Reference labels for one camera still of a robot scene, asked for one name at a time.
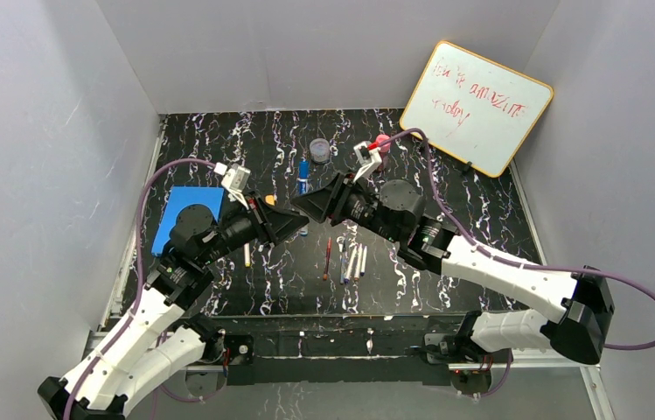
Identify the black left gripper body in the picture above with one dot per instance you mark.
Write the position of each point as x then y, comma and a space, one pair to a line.
263, 216

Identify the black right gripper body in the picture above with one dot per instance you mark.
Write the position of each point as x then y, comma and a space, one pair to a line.
339, 198

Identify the orange yellow highlighter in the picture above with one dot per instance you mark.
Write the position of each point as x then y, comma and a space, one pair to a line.
270, 200

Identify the red white marker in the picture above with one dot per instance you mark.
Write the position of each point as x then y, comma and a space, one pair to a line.
327, 264

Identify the blue red marker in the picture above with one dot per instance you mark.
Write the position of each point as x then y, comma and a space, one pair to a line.
362, 265

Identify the checkered black white pen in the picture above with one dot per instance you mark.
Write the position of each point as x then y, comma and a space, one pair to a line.
341, 250

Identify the purple white marker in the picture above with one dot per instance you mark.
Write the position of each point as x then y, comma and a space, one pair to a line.
350, 261

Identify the blue capped white marker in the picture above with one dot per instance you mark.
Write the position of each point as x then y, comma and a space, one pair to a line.
303, 188

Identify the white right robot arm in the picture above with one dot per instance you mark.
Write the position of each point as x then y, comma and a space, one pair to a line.
568, 313

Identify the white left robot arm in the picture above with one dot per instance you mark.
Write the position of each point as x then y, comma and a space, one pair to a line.
153, 341

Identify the yellow capped pen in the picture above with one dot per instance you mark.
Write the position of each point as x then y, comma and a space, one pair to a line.
247, 255

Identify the blue foam pad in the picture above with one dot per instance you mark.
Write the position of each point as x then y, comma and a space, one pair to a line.
189, 210

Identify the clear round plastic container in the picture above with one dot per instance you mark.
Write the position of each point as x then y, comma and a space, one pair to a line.
320, 151

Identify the pink capped bottle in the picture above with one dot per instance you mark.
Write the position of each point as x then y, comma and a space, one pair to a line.
384, 149

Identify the yellow framed whiteboard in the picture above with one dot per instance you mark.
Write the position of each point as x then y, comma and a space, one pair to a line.
475, 109

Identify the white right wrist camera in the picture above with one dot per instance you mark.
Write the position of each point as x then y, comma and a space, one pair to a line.
368, 155

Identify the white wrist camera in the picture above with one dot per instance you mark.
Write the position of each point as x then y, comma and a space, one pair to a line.
234, 179
368, 155

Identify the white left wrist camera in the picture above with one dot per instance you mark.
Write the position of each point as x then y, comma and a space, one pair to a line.
234, 179

